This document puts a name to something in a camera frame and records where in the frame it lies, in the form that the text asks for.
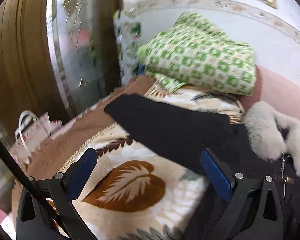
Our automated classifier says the black coat with fur collar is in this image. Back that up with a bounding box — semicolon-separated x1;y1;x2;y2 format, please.
104;94;300;239

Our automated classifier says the green patterned folded quilt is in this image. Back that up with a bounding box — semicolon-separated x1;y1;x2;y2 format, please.
136;12;257;95

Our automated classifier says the white paper shopping bag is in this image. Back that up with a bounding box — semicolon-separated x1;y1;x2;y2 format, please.
10;111;62;165

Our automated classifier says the leaf pattern beige blanket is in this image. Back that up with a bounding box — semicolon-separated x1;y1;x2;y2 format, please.
18;76;244;239

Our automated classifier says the black cable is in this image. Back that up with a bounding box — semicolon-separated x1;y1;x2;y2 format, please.
0;127;73;240

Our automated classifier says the frosted glass door panel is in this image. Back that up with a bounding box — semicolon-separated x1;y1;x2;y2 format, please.
46;0;106;116

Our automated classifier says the wooden door frame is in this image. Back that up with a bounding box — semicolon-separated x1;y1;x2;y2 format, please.
0;0;69;134

